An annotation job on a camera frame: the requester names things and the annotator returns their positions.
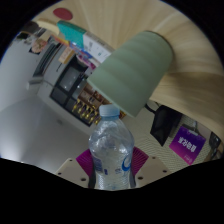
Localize pale green cup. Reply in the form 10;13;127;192
86;30;174;118

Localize white printed paper sheet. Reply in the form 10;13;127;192
82;31;116;64

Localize black framed glass door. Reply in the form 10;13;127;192
49;63;89;111

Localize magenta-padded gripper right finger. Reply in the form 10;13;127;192
129;146;171;190

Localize orange upright card box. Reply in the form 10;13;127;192
58;46;76;65

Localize clear plastic water bottle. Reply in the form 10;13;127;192
88;104;136;191

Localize black office chair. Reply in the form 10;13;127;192
149;104;184;147

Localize pink flowers in white pot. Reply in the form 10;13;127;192
29;38;49;56

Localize teal book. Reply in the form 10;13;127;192
56;20;88;50

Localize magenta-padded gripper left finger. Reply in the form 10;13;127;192
54;148;96;190

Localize white wall air conditioner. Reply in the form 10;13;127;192
26;75;45;88

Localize flat round red coaster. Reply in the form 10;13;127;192
52;7;74;21

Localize purple sign board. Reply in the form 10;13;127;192
168;125;207;166

